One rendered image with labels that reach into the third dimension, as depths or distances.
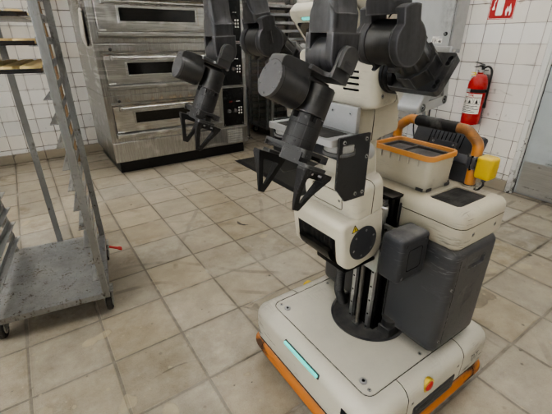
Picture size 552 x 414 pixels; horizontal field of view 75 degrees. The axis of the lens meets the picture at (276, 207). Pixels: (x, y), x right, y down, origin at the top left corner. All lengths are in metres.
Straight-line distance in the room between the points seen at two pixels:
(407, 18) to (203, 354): 1.46
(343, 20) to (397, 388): 1.03
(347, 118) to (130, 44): 3.09
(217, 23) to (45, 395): 1.48
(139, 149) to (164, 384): 2.71
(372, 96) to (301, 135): 0.30
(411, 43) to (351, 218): 0.47
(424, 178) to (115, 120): 3.09
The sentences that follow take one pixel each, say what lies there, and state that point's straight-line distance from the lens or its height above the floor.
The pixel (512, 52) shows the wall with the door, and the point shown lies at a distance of 3.68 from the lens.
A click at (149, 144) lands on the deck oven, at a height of 0.26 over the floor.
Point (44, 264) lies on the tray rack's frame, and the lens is 2.30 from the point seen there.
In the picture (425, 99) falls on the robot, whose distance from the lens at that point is 0.80.
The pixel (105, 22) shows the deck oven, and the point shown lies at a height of 1.36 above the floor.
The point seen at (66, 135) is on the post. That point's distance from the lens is 1.62.
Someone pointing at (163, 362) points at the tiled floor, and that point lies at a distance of 1.72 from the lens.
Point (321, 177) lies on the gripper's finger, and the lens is 0.59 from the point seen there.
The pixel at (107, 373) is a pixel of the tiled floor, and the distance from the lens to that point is 1.76.
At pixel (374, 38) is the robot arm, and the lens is 0.71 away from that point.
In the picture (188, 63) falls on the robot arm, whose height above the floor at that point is 1.19.
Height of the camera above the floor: 1.24
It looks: 25 degrees down
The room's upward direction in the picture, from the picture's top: straight up
